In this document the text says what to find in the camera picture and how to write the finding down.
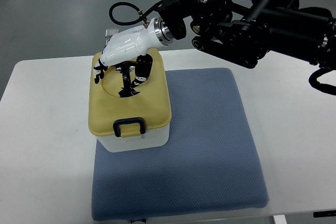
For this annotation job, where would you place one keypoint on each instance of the white storage box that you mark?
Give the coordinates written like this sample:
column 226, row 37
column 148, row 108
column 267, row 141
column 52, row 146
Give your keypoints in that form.
column 152, row 138

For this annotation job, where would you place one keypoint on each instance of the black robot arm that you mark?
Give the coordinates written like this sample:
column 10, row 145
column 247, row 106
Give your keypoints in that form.
column 238, row 31

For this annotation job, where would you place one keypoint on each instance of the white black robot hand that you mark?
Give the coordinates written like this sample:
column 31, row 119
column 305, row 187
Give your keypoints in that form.
column 133, row 43

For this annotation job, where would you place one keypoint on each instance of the blue padded mat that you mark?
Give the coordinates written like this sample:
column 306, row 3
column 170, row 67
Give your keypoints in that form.
column 209, row 163

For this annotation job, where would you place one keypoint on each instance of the yellow box lid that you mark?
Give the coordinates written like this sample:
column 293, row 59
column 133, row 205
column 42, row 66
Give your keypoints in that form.
column 151, row 103

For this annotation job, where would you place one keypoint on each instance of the black table control panel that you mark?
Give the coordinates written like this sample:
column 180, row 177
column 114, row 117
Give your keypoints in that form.
column 324, row 214

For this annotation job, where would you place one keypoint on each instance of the upper metal floor plate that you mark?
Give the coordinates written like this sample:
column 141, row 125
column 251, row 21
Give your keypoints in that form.
column 110, row 32

